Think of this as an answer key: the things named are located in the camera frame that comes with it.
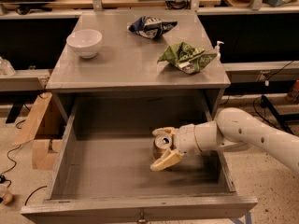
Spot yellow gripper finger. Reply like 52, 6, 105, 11
150, 149, 183, 172
152, 127, 178, 137

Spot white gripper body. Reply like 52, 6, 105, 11
173, 124, 197, 155

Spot orange soda can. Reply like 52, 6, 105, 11
153, 134, 173, 160

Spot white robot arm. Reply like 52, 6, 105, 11
150, 107, 299, 173

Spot brass drawer knob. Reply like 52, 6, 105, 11
136, 212, 148, 224

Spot open grey drawer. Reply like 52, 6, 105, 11
21, 91, 257, 224

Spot grey cabinet counter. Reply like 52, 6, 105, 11
47, 9, 230, 116

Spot green chip bag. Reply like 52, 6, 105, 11
157, 42, 217, 75

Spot white pump bottle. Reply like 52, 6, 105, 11
214, 41, 224, 60

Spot blue chip bag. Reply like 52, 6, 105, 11
128, 16, 178, 39

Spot white ceramic bowl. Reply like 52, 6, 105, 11
66, 29, 103, 59

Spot wooden blocks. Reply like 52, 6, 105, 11
12, 92, 65, 170

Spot black floor cable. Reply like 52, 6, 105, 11
0, 119, 26, 189

